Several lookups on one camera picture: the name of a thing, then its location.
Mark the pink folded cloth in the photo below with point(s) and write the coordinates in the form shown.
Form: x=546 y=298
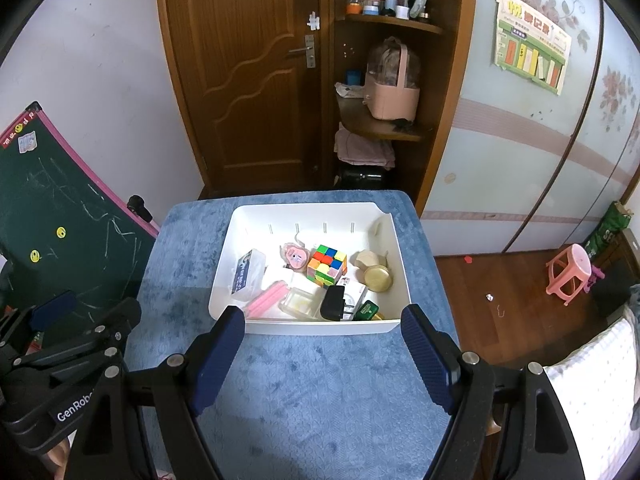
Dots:
x=362 y=147

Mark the white compact camera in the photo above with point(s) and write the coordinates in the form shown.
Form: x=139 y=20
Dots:
x=357 y=292

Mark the colourful puzzle cube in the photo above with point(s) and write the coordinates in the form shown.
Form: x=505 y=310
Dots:
x=326 y=265

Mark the pink stick case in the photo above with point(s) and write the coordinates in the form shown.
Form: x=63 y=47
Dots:
x=267 y=297

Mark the pink plastic stool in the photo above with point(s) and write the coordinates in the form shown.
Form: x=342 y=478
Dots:
x=570 y=265

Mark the floral sliding wardrobe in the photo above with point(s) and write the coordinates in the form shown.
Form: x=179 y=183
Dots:
x=510 y=175

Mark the wooden corner shelf unit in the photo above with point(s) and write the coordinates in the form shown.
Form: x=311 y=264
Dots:
x=455 y=85

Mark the white crumpled cloth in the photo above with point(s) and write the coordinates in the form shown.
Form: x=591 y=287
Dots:
x=348 y=91

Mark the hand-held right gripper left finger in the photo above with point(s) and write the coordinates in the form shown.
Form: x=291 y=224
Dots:
x=217 y=360

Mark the grey cloth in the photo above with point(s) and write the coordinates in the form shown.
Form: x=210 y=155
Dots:
x=635 y=302

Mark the green perfume bottle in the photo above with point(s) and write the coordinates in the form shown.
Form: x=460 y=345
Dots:
x=370 y=311

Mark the blue table cover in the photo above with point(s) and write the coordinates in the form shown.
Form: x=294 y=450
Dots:
x=310 y=400

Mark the pink organiser basket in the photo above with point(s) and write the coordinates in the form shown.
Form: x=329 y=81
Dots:
x=392 y=102

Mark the clear box with blue label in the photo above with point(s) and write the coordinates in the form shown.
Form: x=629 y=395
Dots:
x=247 y=272

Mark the round gold compact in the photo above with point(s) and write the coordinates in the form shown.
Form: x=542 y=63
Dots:
x=377 y=280

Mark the small black item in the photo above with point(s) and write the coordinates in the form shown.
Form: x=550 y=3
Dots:
x=402 y=125

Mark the green chalkboard with pink frame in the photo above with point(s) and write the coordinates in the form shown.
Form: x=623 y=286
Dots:
x=60 y=210

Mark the wall poster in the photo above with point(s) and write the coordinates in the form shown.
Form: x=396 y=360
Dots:
x=532 y=40

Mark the white plastic tray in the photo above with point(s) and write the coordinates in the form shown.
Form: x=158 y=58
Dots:
x=260 y=230

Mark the brown wooden door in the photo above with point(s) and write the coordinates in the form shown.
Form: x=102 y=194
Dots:
x=240 y=85

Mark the green bag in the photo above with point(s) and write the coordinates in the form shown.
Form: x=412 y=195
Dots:
x=607 y=230

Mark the black stand knob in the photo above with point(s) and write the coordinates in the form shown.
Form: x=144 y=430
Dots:
x=138 y=206

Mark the black charger plug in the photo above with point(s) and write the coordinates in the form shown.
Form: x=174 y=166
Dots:
x=332 y=302

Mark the pink heart-shaped case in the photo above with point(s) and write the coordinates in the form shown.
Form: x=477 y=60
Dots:
x=295 y=256

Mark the beige polygon box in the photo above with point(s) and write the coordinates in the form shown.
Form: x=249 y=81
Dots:
x=367 y=259

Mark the checked bed blanket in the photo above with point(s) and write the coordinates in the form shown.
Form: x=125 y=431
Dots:
x=600 y=375

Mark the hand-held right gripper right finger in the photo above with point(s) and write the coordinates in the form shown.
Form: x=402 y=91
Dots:
x=425 y=355

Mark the black appliance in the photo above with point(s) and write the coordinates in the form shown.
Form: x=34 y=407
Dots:
x=360 y=177

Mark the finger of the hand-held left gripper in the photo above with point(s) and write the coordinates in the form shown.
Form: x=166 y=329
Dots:
x=52 y=307
x=120 y=322

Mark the small pink toy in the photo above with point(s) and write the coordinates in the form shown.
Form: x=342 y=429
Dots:
x=595 y=280

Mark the row of cosmetic bottles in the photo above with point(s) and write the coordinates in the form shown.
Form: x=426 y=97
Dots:
x=390 y=2

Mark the dark wooden furniture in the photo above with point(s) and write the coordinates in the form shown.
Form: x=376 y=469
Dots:
x=615 y=285

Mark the small clear plastic box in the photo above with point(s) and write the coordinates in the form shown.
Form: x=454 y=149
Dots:
x=302 y=302

